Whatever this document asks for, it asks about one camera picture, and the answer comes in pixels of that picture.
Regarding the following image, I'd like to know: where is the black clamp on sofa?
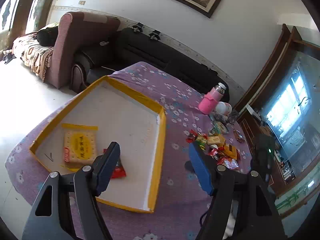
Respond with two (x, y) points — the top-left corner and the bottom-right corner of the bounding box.
(131, 22), (144, 33)
(149, 30), (161, 41)

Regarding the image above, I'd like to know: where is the yellow snack pack dark label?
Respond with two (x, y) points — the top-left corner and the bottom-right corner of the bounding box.
(222, 144), (238, 160)

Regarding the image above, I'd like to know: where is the television screen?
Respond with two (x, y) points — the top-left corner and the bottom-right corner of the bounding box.
(261, 52), (319, 176)

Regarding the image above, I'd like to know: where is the black leather sofa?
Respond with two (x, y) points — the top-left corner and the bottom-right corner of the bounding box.
(70, 28), (225, 94)

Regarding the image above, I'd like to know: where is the maroon armchair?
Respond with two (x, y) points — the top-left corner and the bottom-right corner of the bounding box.
(44, 11), (120, 88)

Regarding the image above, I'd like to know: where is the pink sleeved thermos bottle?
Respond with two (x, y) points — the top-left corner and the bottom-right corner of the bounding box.
(198, 83), (226, 115)

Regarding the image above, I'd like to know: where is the round green label snack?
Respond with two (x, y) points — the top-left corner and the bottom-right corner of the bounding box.
(210, 121), (229, 135)

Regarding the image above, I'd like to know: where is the patterned sofa blanket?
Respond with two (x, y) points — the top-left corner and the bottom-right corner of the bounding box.
(12, 31), (54, 82)

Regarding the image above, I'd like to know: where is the black clamp on sofa right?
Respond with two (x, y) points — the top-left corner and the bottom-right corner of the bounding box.
(149, 30), (161, 41)

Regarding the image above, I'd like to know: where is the black clamp on sofa left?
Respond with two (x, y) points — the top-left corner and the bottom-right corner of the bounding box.
(131, 22), (144, 33)

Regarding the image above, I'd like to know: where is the yellow cracker packet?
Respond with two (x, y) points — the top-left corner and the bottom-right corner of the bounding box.
(61, 123), (98, 172)

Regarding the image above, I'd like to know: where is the white plastic jar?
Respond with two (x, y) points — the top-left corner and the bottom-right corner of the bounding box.
(215, 101), (232, 116)

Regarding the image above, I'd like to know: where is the yellow rimmed white tray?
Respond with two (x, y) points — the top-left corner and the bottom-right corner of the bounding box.
(30, 76), (166, 213)

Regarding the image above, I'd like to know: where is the red candy in tray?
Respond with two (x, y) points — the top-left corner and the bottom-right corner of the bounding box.
(101, 155), (126, 179)

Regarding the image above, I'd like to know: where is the purple floral tablecloth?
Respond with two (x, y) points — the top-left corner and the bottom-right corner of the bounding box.
(4, 61), (253, 240)

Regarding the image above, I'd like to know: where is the plain yellow snack pack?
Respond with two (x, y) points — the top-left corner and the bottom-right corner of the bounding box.
(207, 134), (226, 147)

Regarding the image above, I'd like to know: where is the black bag on sofa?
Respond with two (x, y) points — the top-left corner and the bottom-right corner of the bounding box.
(36, 26), (59, 47)

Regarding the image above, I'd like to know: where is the brown wrapped snack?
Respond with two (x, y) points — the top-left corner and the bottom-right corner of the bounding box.
(233, 129), (245, 143)

